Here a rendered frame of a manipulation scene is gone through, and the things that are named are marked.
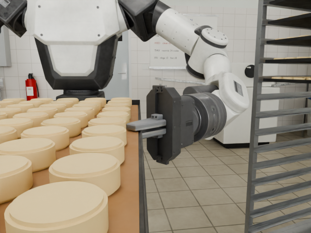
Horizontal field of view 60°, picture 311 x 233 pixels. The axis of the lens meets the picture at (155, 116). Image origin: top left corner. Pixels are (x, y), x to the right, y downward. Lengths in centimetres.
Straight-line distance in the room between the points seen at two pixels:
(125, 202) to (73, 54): 71
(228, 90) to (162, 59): 390
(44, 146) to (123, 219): 12
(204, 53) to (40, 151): 59
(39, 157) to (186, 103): 26
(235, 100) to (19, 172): 42
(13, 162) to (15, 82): 440
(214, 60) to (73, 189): 60
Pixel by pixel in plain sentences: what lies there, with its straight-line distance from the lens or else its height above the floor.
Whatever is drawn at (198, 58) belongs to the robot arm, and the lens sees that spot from 77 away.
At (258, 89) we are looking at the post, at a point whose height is 100.
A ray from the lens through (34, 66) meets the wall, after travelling 453.
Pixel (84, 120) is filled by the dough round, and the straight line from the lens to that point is 42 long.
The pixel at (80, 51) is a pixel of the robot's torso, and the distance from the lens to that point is 85.
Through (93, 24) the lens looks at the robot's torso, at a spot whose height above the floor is 123.
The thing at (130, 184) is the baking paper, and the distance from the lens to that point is 21.
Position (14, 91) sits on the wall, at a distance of 463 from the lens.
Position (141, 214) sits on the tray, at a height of 101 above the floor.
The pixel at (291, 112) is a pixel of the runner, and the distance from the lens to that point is 165.
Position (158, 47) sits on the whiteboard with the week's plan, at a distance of 443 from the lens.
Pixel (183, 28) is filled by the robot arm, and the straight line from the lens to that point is 83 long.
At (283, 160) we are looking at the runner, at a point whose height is 60.
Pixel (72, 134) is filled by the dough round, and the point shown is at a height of 101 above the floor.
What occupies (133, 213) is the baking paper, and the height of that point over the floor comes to 101.
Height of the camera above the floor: 109
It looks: 10 degrees down
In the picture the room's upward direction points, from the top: straight up
